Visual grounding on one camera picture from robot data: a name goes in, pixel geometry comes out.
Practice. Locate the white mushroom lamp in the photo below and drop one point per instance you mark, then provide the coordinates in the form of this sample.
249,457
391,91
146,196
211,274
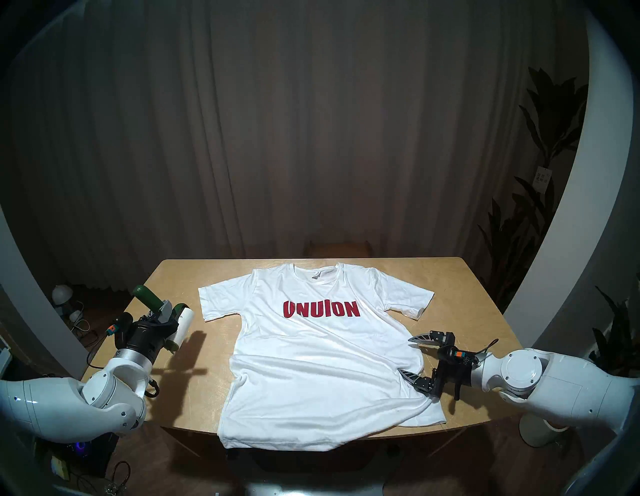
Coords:
62,294

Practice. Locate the brown wooden chair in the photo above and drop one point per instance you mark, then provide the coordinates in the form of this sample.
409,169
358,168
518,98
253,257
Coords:
340,250

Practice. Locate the small white round lamp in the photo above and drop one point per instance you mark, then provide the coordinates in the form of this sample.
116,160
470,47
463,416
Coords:
75,316

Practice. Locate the white paper plant tag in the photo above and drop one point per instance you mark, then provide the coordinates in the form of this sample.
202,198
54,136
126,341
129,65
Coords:
542,175

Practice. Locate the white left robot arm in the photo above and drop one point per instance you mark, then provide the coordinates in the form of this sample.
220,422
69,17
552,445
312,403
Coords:
60,405

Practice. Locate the white curved pillar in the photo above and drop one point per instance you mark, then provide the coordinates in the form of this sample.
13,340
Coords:
575,225
30,310

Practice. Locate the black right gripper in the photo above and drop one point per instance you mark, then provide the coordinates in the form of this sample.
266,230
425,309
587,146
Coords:
456,372

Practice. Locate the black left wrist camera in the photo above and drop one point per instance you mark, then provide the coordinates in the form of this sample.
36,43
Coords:
120,324

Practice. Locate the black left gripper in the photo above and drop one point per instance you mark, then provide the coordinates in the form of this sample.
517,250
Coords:
145,340

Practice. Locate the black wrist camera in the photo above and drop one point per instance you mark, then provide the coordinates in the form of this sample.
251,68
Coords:
457,356
120,324

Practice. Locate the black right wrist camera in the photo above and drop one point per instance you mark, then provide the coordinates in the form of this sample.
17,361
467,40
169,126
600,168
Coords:
457,356

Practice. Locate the black computer with rgb fans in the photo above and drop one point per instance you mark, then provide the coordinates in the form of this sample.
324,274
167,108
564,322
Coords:
85,455

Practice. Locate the plant in white pot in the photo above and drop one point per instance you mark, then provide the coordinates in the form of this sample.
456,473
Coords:
537,432

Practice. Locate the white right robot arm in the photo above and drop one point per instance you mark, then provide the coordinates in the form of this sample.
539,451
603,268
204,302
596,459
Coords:
560,390

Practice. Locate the beige pleated curtain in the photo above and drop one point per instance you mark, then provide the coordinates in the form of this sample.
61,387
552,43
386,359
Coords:
300,125

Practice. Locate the white t-shirt red print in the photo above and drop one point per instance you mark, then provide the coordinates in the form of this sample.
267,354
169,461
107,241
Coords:
325,380

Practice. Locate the tall dark leafy plant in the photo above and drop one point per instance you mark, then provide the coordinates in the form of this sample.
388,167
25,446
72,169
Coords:
552,120

